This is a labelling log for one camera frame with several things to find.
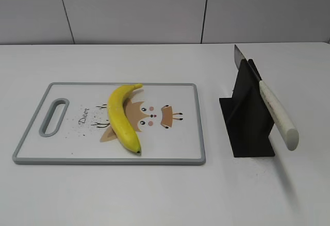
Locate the yellow plastic banana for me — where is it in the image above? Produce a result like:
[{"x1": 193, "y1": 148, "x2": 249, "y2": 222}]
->
[{"x1": 107, "y1": 84, "x2": 143, "y2": 154}]

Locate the white grey-rimmed cutting board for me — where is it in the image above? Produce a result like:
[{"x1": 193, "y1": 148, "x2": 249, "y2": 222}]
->
[{"x1": 12, "y1": 82, "x2": 206, "y2": 166}]

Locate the white-handled kitchen knife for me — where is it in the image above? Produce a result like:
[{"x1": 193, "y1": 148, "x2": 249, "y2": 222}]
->
[{"x1": 234, "y1": 44, "x2": 299, "y2": 151}]

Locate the black knife stand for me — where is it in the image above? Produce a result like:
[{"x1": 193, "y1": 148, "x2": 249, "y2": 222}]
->
[{"x1": 219, "y1": 59, "x2": 275, "y2": 157}]

